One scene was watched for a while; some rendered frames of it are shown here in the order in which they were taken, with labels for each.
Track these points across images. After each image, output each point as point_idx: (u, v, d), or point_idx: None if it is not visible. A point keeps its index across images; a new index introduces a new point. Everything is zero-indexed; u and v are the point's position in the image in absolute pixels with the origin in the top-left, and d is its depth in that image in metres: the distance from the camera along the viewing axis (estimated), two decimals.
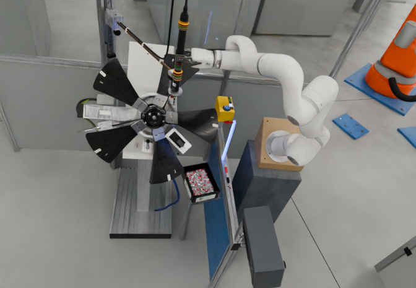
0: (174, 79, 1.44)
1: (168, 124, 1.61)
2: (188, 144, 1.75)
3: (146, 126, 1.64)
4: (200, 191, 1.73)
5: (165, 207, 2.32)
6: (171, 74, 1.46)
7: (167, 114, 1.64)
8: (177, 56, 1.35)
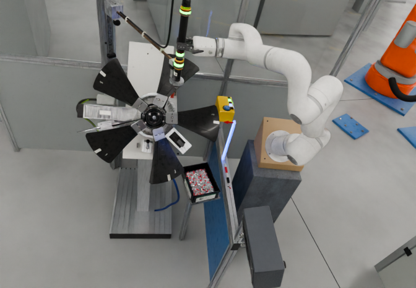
0: (175, 68, 1.40)
1: (168, 124, 1.61)
2: (188, 144, 1.75)
3: (146, 126, 1.64)
4: (200, 191, 1.73)
5: (165, 207, 2.32)
6: (172, 62, 1.41)
7: (167, 114, 1.65)
8: (178, 44, 1.31)
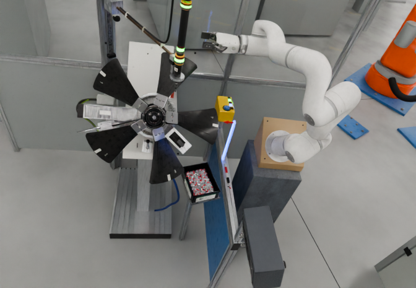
0: (176, 64, 1.38)
1: (151, 132, 1.60)
2: (188, 144, 1.75)
3: (142, 112, 1.63)
4: (200, 191, 1.73)
5: (165, 207, 2.32)
6: (173, 58, 1.40)
7: (160, 128, 1.65)
8: (204, 43, 1.29)
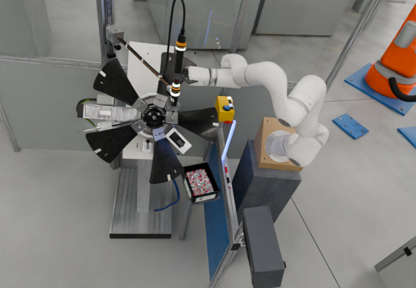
0: (172, 95, 1.51)
1: (151, 132, 1.60)
2: (188, 144, 1.75)
3: (142, 112, 1.63)
4: (200, 191, 1.73)
5: (165, 207, 2.32)
6: (169, 90, 1.52)
7: (160, 128, 1.65)
8: (174, 75, 1.42)
